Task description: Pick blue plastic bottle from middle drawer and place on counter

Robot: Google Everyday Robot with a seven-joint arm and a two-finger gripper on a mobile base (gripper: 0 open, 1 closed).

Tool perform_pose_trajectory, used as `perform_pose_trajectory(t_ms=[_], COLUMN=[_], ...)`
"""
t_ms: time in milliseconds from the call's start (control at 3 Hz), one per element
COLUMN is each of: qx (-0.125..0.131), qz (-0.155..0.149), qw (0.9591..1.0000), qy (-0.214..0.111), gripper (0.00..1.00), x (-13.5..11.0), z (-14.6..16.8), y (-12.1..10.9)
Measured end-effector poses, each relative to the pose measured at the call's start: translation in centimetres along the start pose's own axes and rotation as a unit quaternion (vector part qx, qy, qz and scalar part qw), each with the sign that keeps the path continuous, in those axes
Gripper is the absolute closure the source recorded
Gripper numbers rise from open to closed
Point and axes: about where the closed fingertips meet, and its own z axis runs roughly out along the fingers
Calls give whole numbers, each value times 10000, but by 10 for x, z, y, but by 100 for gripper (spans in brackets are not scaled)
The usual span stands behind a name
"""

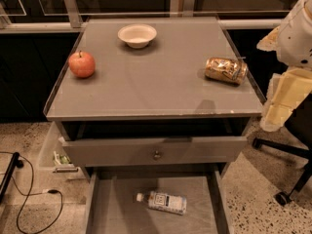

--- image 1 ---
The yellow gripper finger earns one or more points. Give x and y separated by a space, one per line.
285 93
269 42

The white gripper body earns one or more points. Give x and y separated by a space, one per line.
294 41

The blue plastic water bottle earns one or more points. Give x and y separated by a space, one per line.
163 202

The grey drawer cabinet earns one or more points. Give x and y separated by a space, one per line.
158 91

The round metal drawer knob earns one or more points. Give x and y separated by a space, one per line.
157 155

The open middle grey drawer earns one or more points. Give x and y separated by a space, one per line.
112 207

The upper grey drawer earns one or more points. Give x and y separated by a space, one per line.
139 151

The black office chair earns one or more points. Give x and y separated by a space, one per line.
300 126

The crushed gold snack can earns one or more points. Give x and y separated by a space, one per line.
226 70

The white paper bowl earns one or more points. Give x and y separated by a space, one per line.
137 36

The red apple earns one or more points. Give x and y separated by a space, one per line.
82 64

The clear plastic storage bin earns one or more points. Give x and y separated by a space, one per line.
53 159

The black bar on floor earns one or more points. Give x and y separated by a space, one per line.
7 175

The left metal rail bracket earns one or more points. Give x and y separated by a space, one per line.
73 13

